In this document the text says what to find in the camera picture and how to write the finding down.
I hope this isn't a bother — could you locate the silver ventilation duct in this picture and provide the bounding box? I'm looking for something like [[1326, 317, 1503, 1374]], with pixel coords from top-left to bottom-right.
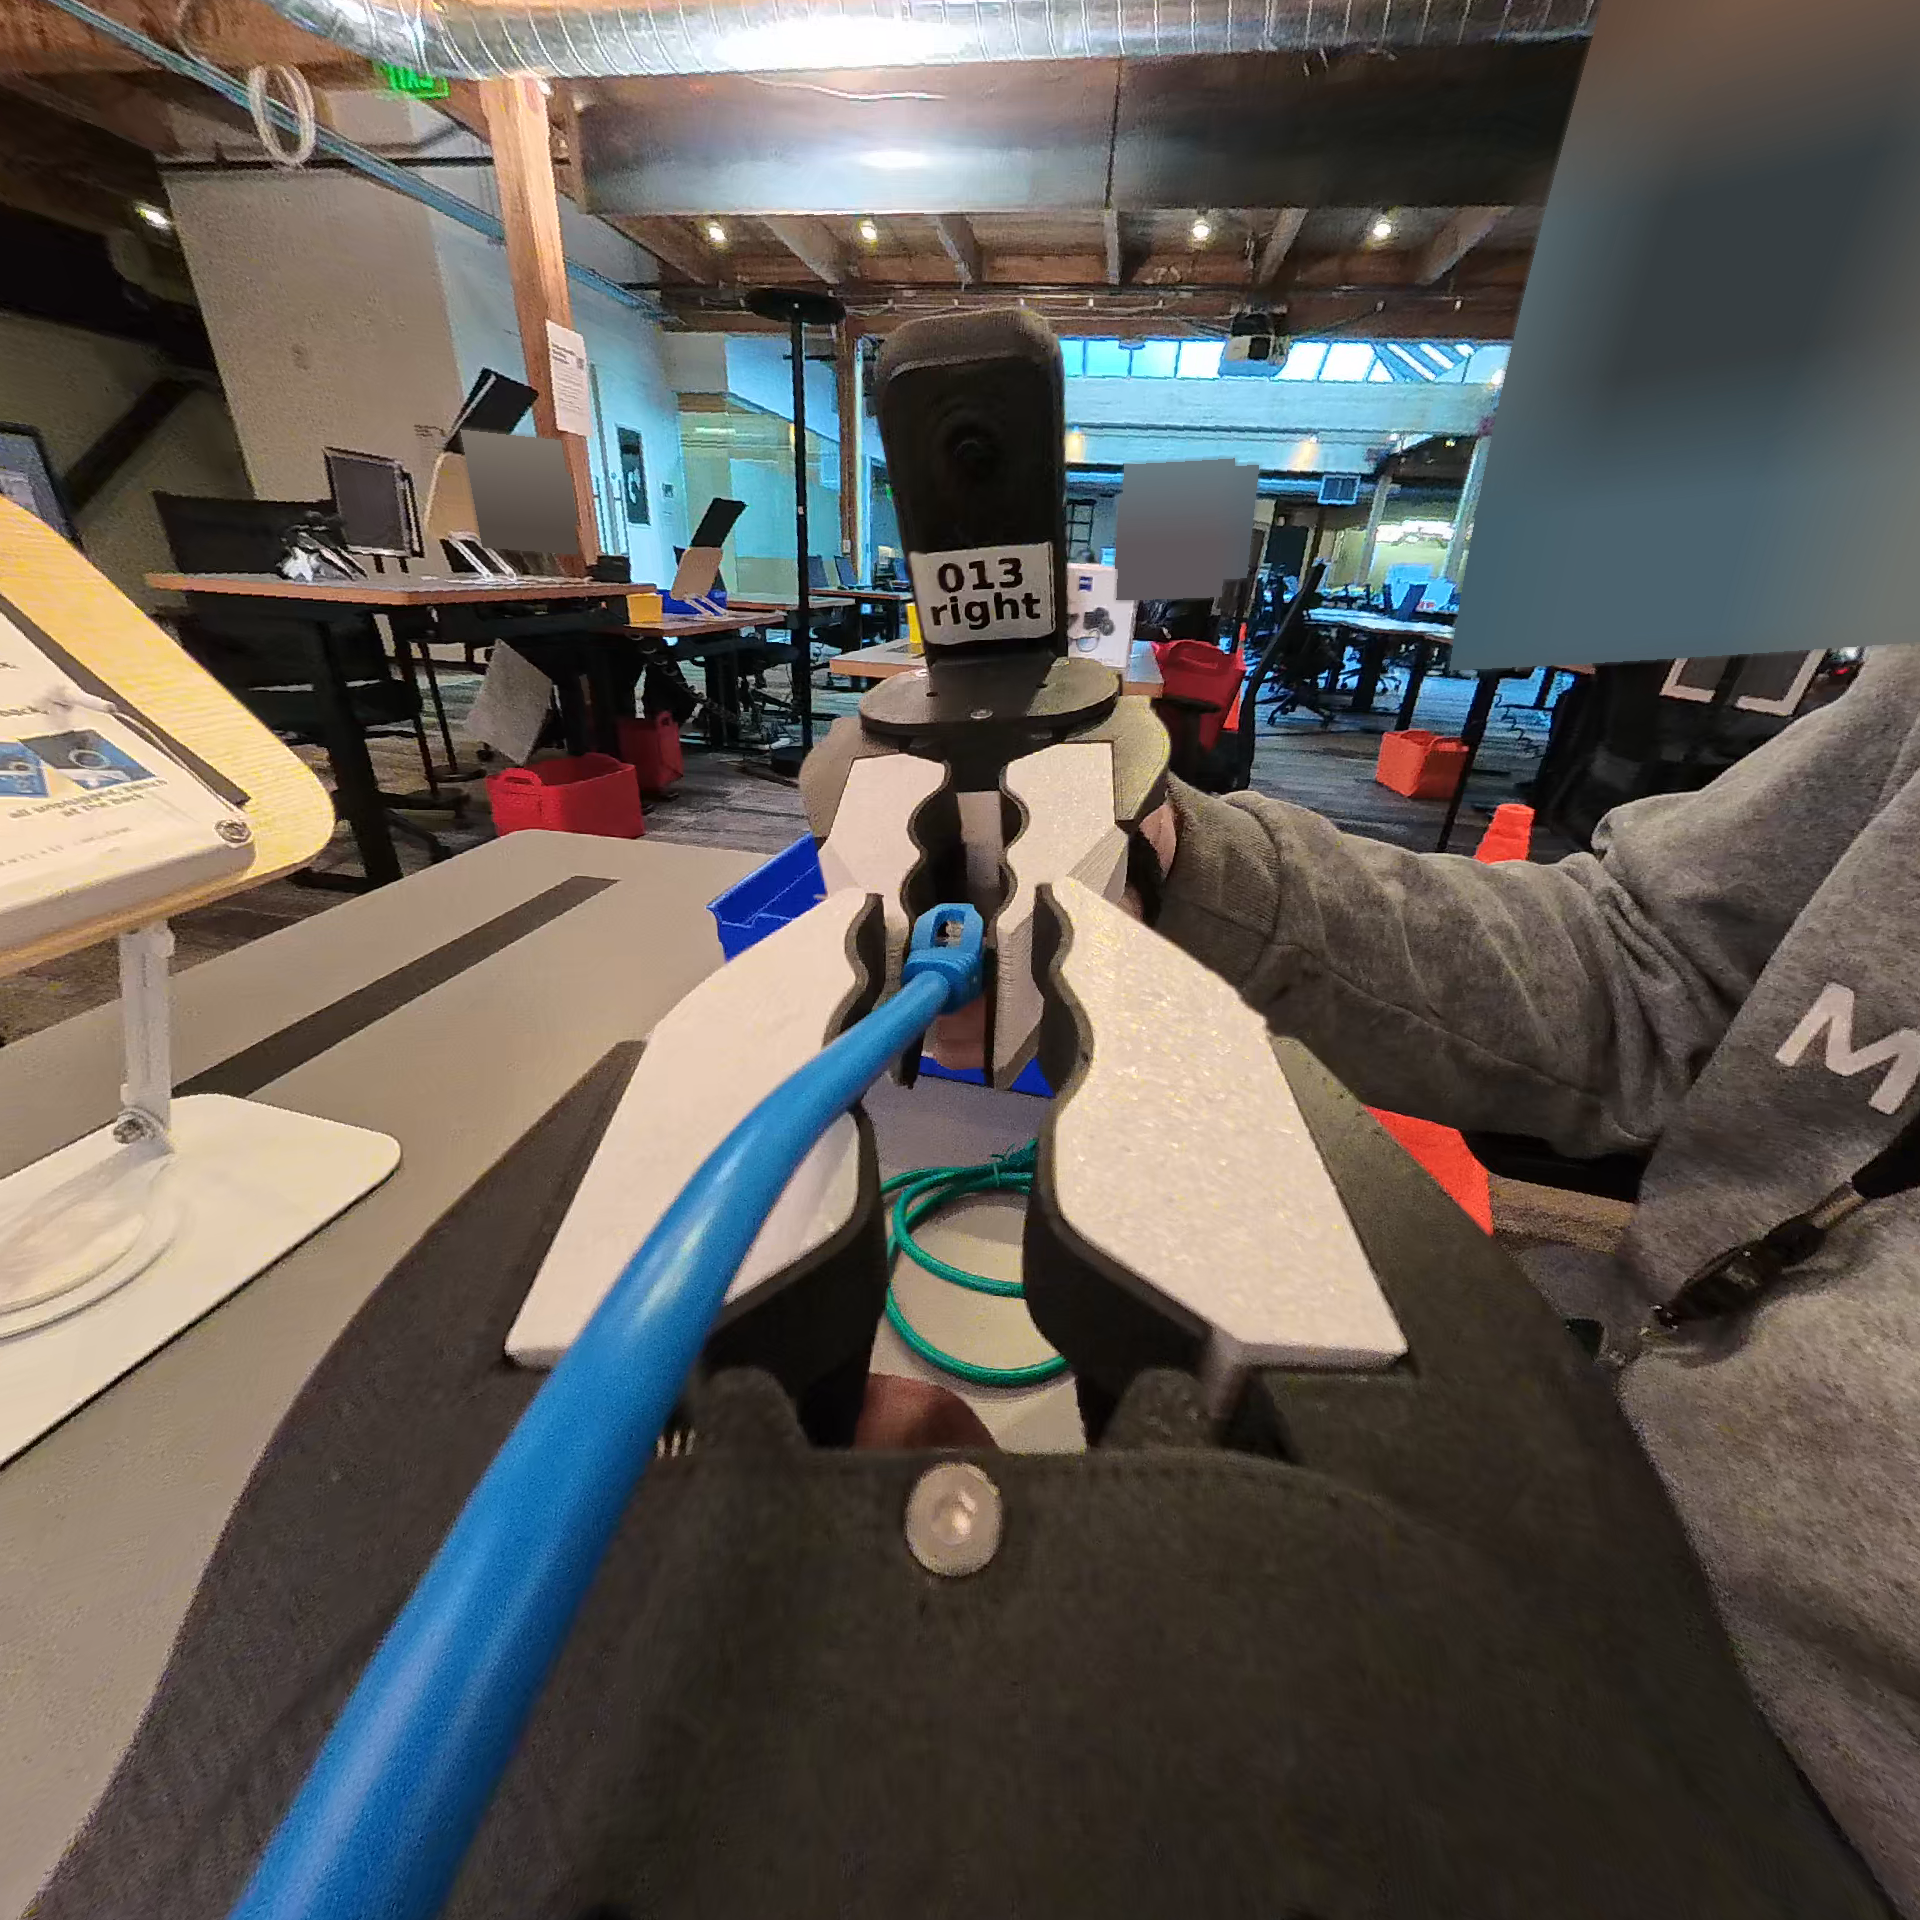
[[180, 0, 1593, 81]]

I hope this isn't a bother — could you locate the wooden office desk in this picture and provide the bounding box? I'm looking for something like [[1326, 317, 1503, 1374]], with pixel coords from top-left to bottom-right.
[[145, 566, 650, 890]]

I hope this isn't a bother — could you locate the person's right forearm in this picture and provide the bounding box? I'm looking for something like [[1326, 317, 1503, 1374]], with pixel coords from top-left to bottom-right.
[[1140, 780, 1728, 1191]]

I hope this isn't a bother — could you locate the person in grey hoodie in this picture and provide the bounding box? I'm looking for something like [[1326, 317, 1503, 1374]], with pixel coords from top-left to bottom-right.
[[1591, 645, 1920, 1910]]

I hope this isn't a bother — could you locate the black lanyard clip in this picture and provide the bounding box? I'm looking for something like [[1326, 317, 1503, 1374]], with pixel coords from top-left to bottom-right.
[[1650, 1116, 1920, 1332]]

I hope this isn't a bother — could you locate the black computer monitor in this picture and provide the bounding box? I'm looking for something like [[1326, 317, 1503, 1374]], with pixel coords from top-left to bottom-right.
[[324, 447, 425, 563]]

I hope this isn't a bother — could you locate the black office chair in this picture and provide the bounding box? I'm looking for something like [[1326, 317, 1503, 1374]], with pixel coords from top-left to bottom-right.
[[1244, 563, 1340, 732]]

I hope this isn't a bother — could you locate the green ethernet cable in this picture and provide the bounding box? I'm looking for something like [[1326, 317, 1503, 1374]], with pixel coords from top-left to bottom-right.
[[883, 1141, 1070, 1386]]

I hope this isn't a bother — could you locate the wooden post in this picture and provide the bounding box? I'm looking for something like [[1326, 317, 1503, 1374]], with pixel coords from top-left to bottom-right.
[[476, 74, 606, 561]]

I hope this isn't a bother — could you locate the wooden document stand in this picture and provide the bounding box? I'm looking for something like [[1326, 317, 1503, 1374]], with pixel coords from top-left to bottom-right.
[[0, 494, 405, 1465]]

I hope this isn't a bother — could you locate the printed instruction sheet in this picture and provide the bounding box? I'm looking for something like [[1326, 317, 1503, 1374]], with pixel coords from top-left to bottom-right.
[[0, 601, 259, 962]]

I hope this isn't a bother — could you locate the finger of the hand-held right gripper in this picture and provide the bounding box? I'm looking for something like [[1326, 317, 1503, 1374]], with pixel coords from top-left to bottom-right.
[[983, 742, 1139, 1093], [823, 755, 963, 1089]]

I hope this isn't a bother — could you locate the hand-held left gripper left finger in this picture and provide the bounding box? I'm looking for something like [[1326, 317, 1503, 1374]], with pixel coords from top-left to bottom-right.
[[503, 888, 894, 1374]]

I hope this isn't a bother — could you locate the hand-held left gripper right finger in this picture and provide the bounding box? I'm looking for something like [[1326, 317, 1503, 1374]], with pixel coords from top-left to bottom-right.
[[1023, 876, 1412, 1451]]

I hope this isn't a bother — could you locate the blue plastic bin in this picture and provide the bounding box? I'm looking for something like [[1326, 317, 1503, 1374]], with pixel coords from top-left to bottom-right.
[[708, 832, 1053, 1099]]

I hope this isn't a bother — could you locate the blue ethernet cable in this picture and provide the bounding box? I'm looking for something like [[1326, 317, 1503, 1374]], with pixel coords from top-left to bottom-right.
[[224, 900, 990, 1920]]

